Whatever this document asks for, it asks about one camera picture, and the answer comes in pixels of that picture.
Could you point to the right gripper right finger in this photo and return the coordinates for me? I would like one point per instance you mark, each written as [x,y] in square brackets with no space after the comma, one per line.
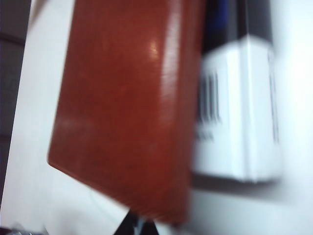
[137,226]

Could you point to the black and white book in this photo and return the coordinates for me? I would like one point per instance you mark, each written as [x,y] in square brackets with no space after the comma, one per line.
[232,122]

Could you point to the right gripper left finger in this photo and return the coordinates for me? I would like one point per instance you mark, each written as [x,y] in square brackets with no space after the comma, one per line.
[19,230]

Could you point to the red leather-cover book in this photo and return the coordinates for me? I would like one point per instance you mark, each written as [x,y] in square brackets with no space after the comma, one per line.
[122,110]

